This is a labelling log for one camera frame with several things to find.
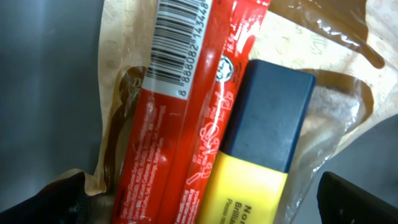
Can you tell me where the red snack bar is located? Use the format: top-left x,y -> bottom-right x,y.
111,0 -> 269,223

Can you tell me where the brown transparent snack bag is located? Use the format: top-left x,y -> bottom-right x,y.
55,0 -> 398,224

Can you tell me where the yellow highlighter black cap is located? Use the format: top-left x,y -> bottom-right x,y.
195,58 -> 317,224

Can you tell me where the grey plastic mesh basket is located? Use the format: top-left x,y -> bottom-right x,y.
1,0 -> 397,223

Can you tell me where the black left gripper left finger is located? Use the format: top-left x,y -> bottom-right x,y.
1,172 -> 91,224

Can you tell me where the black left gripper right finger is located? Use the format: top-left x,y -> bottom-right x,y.
317,171 -> 397,224

